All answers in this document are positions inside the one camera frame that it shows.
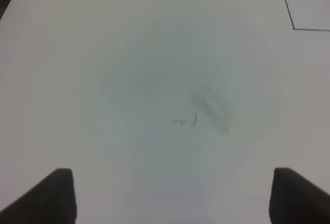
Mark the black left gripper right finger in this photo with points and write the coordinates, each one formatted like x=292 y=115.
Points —
x=294 y=199

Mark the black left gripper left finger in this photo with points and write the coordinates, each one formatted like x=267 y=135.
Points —
x=52 y=200

